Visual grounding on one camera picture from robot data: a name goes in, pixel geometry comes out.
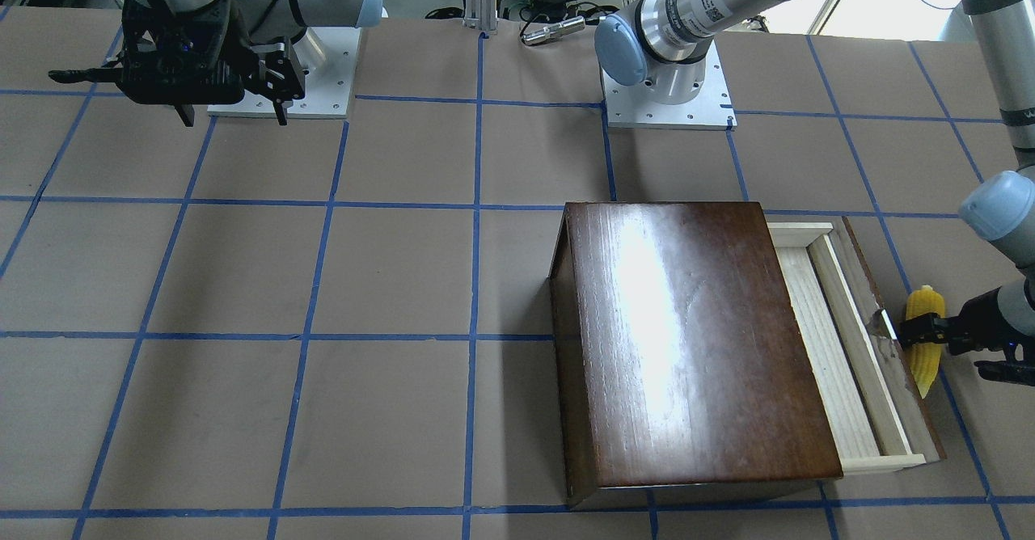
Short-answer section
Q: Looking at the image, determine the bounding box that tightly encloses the yellow plastic corn cob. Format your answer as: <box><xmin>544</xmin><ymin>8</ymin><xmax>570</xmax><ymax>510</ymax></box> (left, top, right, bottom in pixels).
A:
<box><xmin>903</xmin><ymin>284</ymin><xmax>946</xmax><ymax>399</ymax></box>

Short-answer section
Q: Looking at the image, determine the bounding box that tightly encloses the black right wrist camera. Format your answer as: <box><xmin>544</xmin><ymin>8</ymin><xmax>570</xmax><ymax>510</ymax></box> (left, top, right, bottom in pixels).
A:
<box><xmin>48</xmin><ymin>68</ymin><xmax>123</xmax><ymax>86</ymax></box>

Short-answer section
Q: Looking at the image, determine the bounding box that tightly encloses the silver metal cylinder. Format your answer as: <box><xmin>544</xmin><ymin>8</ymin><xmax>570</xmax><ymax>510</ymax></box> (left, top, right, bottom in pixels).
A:
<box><xmin>520</xmin><ymin>16</ymin><xmax>585</xmax><ymax>47</ymax></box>

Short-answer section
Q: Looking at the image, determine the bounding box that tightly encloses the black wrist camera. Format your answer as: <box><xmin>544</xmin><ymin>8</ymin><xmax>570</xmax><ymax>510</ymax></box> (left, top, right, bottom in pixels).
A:
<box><xmin>48</xmin><ymin>68</ymin><xmax>123</xmax><ymax>86</ymax></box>
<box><xmin>974</xmin><ymin>338</ymin><xmax>1034</xmax><ymax>386</ymax></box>

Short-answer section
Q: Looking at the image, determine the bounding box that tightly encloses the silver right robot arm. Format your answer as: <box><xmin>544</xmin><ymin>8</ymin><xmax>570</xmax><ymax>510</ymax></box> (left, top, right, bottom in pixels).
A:
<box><xmin>104</xmin><ymin>0</ymin><xmax>383</xmax><ymax>126</ymax></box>

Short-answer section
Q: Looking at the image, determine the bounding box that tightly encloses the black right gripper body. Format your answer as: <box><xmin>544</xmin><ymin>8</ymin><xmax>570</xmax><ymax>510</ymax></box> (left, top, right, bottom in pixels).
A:
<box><xmin>120</xmin><ymin>0</ymin><xmax>245</xmax><ymax>106</ymax></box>

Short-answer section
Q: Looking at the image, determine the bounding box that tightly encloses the dark brown wooden drawer box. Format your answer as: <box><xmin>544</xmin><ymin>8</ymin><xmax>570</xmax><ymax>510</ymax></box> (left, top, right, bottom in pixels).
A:
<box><xmin>548</xmin><ymin>201</ymin><xmax>844</xmax><ymax>510</ymax></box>

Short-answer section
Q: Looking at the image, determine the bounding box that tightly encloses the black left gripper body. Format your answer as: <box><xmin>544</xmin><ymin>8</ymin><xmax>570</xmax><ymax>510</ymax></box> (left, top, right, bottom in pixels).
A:
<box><xmin>950</xmin><ymin>289</ymin><xmax>1012</xmax><ymax>356</ymax></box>

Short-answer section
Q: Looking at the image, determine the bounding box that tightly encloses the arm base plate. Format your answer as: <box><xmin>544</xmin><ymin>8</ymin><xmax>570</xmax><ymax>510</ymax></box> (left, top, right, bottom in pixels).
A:
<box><xmin>600</xmin><ymin>43</ymin><xmax>738</xmax><ymax>130</ymax></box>
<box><xmin>207</xmin><ymin>26</ymin><xmax>361</xmax><ymax>120</ymax></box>

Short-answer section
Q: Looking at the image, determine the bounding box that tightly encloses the light wood drawer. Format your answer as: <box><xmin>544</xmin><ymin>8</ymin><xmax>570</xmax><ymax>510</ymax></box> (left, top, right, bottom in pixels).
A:
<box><xmin>768</xmin><ymin>218</ymin><xmax>946</xmax><ymax>476</ymax></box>

